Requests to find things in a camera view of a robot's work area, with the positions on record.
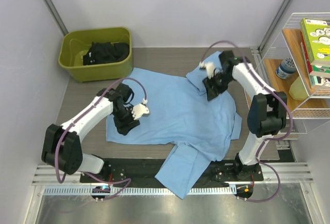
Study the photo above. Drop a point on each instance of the pale yellow green object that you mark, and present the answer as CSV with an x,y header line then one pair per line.
x,y
297,90

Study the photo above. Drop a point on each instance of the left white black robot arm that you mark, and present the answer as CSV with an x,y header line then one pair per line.
x,y
62,143

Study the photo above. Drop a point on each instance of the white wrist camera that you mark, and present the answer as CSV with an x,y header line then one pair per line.
x,y
140,110
209,68

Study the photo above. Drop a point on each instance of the black clothes in bin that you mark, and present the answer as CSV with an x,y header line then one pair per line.
x,y
103,53

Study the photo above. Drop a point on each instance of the teal book stack bottom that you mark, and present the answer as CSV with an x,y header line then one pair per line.
x,y
318,76

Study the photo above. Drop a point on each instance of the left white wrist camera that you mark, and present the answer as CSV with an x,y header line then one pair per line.
x,y
140,110

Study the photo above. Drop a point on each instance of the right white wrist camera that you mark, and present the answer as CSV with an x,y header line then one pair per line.
x,y
209,68

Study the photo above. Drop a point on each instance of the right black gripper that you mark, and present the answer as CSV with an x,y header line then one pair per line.
x,y
213,92

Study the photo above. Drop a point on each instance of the light blue long sleeve shirt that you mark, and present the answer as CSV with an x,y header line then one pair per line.
x,y
180,113

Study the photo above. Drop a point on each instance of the red book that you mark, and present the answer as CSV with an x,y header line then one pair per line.
x,y
306,51

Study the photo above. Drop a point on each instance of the olive green plastic bin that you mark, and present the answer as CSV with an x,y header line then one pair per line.
x,y
77,44

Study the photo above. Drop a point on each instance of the green book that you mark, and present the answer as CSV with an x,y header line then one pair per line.
x,y
316,37

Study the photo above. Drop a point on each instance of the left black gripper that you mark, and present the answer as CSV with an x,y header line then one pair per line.
x,y
123,127

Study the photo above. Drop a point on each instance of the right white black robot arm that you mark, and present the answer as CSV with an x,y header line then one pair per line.
x,y
267,113

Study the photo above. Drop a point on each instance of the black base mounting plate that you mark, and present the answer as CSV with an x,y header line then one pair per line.
x,y
142,172

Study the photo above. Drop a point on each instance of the white wire shelf rack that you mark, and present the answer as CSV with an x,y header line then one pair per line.
x,y
308,97

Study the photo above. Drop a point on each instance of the blue white ceramic cup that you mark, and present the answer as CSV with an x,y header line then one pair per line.
x,y
286,69

